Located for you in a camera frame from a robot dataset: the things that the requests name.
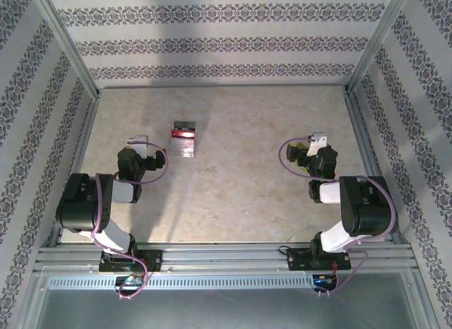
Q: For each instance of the aluminium mounting rail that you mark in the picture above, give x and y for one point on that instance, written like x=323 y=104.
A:
x=226 y=256

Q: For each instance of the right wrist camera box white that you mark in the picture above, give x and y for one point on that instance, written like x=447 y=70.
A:
x=318 y=143

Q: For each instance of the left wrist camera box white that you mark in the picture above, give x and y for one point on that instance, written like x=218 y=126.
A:
x=139 y=140

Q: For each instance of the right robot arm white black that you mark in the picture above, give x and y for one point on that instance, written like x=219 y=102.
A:
x=367 y=209

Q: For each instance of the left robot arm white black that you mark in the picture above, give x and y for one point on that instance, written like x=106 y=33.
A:
x=81 y=202

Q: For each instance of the black VIP card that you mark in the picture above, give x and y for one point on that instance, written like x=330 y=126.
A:
x=184 y=125

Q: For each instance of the red card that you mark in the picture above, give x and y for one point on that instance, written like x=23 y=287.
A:
x=182 y=133

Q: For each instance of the aluminium side rail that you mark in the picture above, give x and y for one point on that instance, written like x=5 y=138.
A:
x=87 y=120
x=357 y=120

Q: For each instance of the aluminium corner post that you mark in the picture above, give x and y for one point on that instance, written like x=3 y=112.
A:
x=67 y=43
x=376 y=43

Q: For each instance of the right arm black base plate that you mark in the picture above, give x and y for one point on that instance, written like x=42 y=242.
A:
x=296 y=262

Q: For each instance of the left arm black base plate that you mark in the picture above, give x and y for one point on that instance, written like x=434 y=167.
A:
x=155 y=260

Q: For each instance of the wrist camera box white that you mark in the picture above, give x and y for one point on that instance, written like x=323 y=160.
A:
x=139 y=140
x=318 y=143

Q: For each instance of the grey sheet metal shelf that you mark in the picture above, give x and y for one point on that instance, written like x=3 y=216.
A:
x=226 y=308

